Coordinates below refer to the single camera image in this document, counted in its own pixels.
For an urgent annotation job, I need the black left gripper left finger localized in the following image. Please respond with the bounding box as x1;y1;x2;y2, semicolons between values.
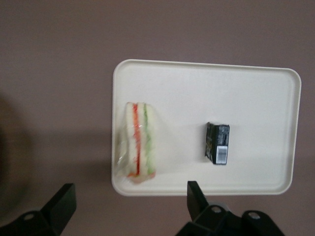
0;183;77;236

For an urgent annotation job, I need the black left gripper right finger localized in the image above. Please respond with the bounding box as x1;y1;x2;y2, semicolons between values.
176;180;287;236

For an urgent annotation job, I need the plastic-wrapped triangle sandwich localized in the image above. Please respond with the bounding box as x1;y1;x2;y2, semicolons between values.
115;101;158;185

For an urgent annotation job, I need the white rectangular plastic tray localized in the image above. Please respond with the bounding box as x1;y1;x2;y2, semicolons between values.
111;59;302;197

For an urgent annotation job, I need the small black drink carton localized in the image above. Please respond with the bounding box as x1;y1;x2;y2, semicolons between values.
204;121;231;166

